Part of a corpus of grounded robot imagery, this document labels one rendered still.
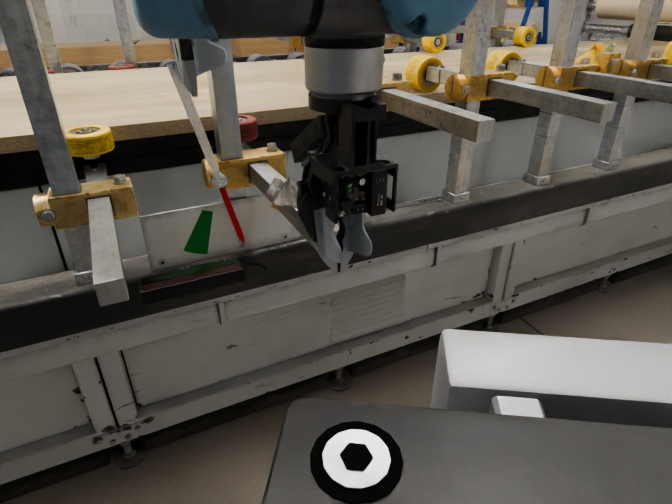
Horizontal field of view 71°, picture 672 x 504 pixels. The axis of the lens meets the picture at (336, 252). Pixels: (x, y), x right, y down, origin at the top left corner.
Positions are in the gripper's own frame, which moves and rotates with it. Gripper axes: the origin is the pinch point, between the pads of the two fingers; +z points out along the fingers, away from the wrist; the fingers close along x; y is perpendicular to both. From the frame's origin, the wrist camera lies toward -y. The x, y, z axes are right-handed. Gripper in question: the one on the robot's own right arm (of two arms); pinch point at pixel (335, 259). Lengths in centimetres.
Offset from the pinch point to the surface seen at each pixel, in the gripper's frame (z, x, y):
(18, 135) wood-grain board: -8, -35, -50
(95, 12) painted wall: -5, 0, -748
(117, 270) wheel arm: -1.6, -24.0, -5.9
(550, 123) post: -2, 70, -31
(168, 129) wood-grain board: -6, -11, -50
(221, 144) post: -7.1, -5.5, -30.5
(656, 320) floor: 83, 154, -32
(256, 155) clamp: -4.5, 0.2, -30.6
